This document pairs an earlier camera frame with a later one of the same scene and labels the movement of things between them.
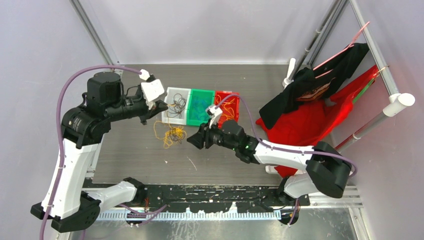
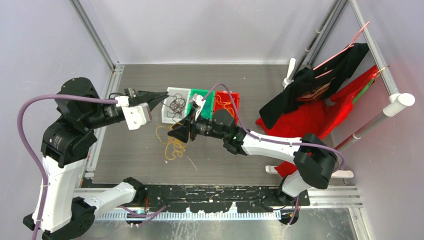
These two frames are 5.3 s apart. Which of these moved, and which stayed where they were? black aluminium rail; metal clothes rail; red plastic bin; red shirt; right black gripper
Moved: right black gripper
Stayed: red shirt; metal clothes rail; black aluminium rail; red plastic bin
